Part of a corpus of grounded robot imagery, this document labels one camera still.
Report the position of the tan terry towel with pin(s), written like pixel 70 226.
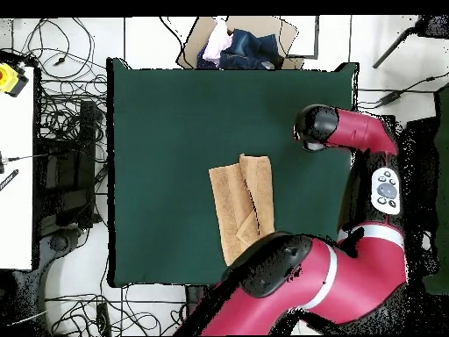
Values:
pixel 238 203

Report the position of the pale pink garment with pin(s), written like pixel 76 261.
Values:
pixel 217 42

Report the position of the yellow emergency stop button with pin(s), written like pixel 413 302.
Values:
pixel 8 79

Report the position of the cardboard box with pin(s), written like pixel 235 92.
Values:
pixel 196 42

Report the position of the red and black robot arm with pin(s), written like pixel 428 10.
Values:
pixel 350 273

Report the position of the black tripod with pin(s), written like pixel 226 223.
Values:
pixel 435 26

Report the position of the black metal frame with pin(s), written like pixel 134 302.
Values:
pixel 421 158
pixel 87 140

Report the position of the green cloth covered stand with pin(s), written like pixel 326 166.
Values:
pixel 442 175

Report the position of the white desk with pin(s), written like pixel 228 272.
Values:
pixel 15 210

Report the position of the blue jeans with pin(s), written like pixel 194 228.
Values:
pixel 252 49

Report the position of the black power strip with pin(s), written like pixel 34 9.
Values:
pixel 103 319

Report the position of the black label strip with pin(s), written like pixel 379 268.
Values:
pixel 8 179

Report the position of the dark green table cloth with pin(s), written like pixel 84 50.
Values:
pixel 158 140

